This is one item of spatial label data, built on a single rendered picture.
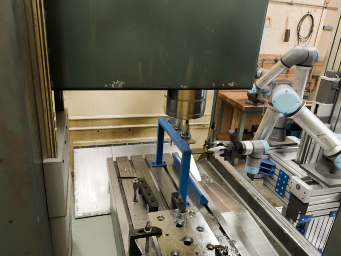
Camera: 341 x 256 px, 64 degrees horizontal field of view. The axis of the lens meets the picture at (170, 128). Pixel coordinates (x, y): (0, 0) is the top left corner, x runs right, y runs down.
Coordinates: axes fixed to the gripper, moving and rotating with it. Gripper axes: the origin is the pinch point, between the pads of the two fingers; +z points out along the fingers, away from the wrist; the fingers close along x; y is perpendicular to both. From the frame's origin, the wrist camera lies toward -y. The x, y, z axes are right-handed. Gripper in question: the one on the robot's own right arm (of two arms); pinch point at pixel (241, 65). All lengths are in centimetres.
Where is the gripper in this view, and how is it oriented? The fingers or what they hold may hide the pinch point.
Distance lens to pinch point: 248.1
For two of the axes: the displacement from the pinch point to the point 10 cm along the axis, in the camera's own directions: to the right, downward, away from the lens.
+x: 8.6, -2.6, 4.5
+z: -5.2, -3.5, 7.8
